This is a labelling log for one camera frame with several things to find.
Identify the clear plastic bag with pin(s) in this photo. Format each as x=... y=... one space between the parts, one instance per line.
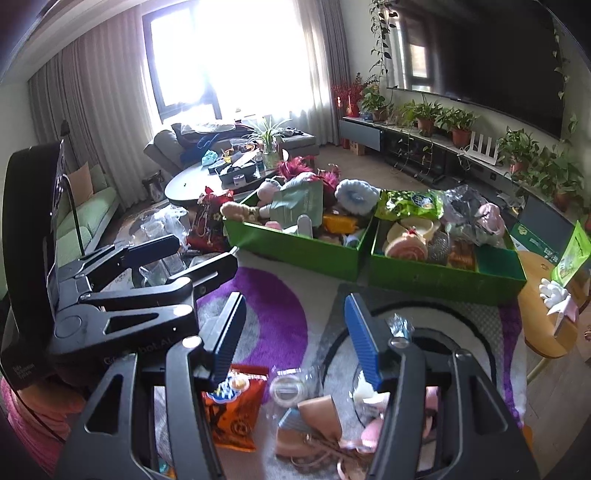
x=161 y=221

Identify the clear wrapped candy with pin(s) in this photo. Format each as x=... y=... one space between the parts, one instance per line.
x=400 y=326

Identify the orange snack packet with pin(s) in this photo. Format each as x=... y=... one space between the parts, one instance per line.
x=240 y=415

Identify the clear tape roll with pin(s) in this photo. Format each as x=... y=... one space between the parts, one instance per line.
x=288 y=390

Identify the orange patterned packet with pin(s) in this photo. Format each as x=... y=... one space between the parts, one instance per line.
x=462 y=257

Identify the green cardboard box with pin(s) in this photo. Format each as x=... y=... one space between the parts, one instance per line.
x=438 y=286
x=295 y=256

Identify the small white item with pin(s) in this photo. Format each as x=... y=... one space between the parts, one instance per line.
x=367 y=391

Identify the green printed packet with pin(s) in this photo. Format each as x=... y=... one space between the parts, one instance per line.
x=572 y=258

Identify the white router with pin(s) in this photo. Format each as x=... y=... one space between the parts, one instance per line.
x=485 y=150

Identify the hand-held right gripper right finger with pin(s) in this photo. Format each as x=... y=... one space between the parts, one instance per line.
x=364 y=344

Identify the spider plant in vase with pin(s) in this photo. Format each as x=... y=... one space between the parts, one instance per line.
x=270 y=143

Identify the orange cushion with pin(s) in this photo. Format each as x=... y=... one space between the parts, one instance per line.
x=82 y=180

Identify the pile of clothes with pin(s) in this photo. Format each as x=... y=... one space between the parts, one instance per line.
x=207 y=134

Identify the purple white patterned rug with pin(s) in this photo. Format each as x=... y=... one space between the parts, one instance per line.
x=277 y=300

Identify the pink teddy bear plush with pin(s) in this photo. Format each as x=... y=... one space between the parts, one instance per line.
x=371 y=436

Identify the grey sofa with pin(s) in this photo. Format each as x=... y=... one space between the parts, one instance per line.
x=300 y=143

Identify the rose gold ribbon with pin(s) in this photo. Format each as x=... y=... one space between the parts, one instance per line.
x=337 y=454

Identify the white glove toy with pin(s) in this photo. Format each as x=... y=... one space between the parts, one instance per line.
x=554 y=293

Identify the grey television cabinet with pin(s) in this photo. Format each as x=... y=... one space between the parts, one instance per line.
x=364 y=131

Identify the dark grey box lid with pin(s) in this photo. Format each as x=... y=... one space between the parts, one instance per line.
x=545 y=221

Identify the red flower decoration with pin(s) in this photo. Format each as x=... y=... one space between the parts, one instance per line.
x=348 y=94

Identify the potted green plant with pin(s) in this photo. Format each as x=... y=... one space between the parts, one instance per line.
x=375 y=104
x=558 y=180
x=461 y=129
x=517 y=150
x=427 y=117

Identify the green sofa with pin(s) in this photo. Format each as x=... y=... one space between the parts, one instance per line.
x=92 y=207

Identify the green snack bag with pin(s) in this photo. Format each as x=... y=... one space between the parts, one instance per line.
x=408 y=203

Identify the pink swiss roll toy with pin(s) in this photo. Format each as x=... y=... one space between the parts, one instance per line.
x=406 y=247

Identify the pale bunny plush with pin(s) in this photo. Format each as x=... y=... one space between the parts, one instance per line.
x=272 y=194

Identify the metal mesh scrubber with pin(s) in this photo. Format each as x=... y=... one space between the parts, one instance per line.
x=439 y=247

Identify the beige curtain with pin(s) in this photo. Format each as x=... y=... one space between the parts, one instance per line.
x=101 y=92

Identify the clear bag with dark contents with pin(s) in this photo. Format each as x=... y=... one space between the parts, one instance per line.
x=466 y=212

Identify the hanging green vine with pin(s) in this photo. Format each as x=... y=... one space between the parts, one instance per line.
x=381 y=37

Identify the large black television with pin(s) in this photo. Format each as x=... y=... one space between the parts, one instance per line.
x=485 y=55

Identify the brown teddy plush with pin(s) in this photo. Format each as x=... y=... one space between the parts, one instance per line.
x=238 y=211

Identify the sheer white curtain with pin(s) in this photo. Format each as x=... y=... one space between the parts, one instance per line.
x=321 y=69

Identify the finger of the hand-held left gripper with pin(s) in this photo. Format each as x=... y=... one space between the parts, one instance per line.
x=152 y=249
x=203 y=274

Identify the green pouch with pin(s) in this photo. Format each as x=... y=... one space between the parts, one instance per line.
x=298 y=203

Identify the red gift bag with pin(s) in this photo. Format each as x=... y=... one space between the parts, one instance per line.
x=210 y=221

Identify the blue plush toy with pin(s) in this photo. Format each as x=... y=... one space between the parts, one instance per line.
x=211 y=158

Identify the round wooden table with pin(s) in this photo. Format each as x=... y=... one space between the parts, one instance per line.
x=540 y=332

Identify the black tray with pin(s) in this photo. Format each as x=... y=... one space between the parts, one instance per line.
x=238 y=174

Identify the bright window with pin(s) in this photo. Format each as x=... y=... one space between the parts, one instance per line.
x=231 y=50

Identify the pink leather bow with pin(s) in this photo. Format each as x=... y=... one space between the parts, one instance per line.
x=318 y=415

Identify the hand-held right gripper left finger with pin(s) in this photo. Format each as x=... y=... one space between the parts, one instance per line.
x=226 y=344

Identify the pale pink plush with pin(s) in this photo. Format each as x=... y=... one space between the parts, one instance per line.
x=490 y=219

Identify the dark round coffee table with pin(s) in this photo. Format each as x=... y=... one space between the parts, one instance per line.
x=194 y=184

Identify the magenta feather toy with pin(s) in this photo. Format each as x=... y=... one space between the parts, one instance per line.
x=300 y=168

